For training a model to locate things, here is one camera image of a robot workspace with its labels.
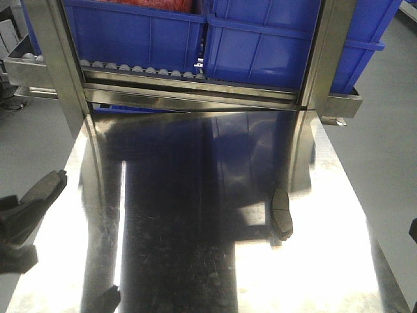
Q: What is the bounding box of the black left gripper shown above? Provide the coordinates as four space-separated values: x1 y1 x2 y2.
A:
1 195 48 275

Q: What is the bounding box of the grey brake pad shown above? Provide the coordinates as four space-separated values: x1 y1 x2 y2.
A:
270 188 293 241
20 170 68 208

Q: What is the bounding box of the stainless steel roller rack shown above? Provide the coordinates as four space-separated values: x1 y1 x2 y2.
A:
5 1 362 136

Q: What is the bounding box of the left blue plastic crate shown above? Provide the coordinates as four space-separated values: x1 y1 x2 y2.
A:
64 1 207 74

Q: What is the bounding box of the blue plastic crate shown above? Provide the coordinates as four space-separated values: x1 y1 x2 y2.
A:
203 1 401 94
64 1 207 74

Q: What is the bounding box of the right blue plastic crate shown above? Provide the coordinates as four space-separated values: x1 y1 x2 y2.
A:
203 1 401 94

